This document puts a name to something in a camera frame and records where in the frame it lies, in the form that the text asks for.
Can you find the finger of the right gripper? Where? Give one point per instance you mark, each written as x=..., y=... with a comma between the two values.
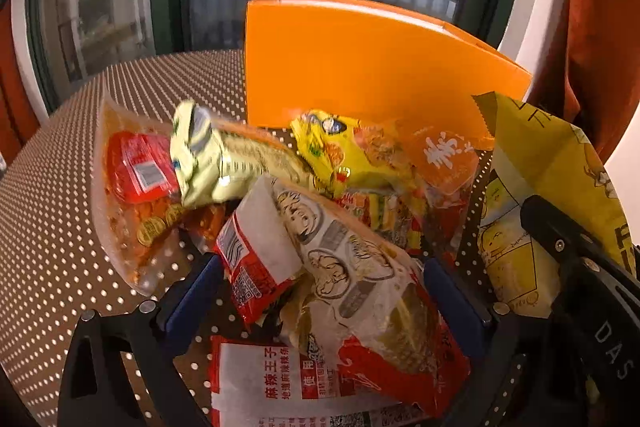
x=593, y=287

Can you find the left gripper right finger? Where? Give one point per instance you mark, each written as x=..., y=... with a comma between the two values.
x=489, y=339

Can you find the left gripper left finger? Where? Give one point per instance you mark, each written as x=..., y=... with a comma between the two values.
x=95, y=386

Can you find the red white snack packet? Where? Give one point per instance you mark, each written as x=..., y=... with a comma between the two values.
x=268, y=385

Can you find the large yellow chips bag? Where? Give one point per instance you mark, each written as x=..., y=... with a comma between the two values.
x=544, y=162

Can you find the clear red spicy snack pouch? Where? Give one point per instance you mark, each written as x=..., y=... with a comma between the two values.
x=135, y=199

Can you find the red white cartoon snack bag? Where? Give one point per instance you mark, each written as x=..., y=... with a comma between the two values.
x=344, y=295

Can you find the pale green snack packet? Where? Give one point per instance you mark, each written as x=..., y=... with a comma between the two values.
x=216, y=159

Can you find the polka dot brown tablecloth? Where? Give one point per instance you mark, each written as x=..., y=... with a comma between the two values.
x=90, y=217

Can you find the orange translucent snack packet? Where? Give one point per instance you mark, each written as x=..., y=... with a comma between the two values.
x=445, y=166

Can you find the rust orange right curtain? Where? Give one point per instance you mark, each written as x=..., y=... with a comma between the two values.
x=590, y=76

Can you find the rust orange curtain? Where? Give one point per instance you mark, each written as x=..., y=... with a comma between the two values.
x=590, y=76
x=18, y=120

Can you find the yellow cartoon snack packet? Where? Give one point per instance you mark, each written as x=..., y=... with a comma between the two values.
x=349, y=154

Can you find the rust orange left curtain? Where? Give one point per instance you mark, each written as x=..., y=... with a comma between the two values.
x=18, y=120

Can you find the orange cardboard box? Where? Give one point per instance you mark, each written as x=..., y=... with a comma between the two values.
x=371, y=61

